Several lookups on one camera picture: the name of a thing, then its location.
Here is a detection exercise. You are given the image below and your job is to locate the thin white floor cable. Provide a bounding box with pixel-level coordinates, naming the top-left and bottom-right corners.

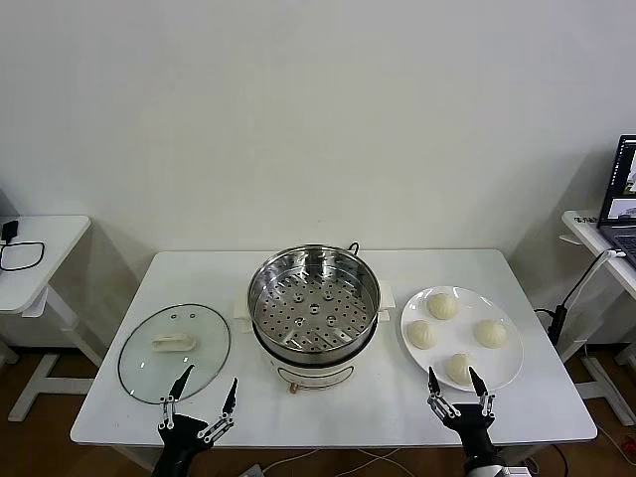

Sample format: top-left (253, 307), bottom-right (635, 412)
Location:
top-left (261, 445), bottom-right (416, 473)

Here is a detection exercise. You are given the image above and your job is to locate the open dark laptop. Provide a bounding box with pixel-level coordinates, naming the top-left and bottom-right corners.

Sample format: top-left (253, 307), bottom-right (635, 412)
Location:
top-left (597, 132), bottom-right (636, 272)

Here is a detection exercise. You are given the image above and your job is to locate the black looped cable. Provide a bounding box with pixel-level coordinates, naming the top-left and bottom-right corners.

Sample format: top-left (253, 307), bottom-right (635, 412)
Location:
top-left (0, 239), bottom-right (45, 273)

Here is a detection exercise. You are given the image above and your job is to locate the black power strip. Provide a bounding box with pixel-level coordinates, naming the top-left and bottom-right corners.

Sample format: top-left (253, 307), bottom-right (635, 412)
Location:
top-left (548, 305), bottom-right (568, 345)

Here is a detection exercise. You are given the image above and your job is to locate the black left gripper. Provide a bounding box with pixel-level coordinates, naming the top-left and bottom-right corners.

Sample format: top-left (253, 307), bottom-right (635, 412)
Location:
top-left (151, 364), bottom-right (239, 477)

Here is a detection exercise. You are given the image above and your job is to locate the white side desk with label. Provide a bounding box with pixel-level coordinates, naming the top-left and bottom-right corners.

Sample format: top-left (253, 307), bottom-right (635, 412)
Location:
top-left (560, 208), bottom-right (636, 426)

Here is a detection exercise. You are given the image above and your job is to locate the round glass pot lid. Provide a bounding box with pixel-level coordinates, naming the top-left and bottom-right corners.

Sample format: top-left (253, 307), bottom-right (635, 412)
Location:
top-left (117, 302), bottom-right (233, 404)

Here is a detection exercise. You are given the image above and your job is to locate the laptop charger cable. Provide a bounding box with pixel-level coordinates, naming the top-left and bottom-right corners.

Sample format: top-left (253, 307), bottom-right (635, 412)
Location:
top-left (559, 247), bottom-right (628, 309)

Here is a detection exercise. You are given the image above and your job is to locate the perforated steel steamer basket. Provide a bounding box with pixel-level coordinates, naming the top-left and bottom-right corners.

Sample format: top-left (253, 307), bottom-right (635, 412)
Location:
top-left (246, 243), bottom-right (382, 355)

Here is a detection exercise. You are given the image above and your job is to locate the white electric cooker pot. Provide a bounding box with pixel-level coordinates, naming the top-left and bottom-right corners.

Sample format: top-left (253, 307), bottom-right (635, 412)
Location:
top-left (233, 277), bottom-right (398, 397)

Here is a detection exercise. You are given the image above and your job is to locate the white round plate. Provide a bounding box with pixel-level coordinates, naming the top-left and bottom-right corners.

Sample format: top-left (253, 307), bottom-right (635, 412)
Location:
top-left (399, 284), bottom-right (525, 394)

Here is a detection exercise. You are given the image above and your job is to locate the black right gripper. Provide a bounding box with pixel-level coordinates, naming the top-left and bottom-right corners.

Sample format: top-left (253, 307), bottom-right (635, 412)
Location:
top-left (426, 365), bottom-right (499, 464)

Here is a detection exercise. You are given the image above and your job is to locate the white steamed baozi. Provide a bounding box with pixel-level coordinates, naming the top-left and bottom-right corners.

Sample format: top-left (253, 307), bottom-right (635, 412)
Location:
top-left (427, 291), bottom-right (460, 320)
top-left (406, 319), bottom-right (439, 350)
top-left (443, 352), bottom-right (481, 390)
top-left (473, 318), bottom-right (509, 348)

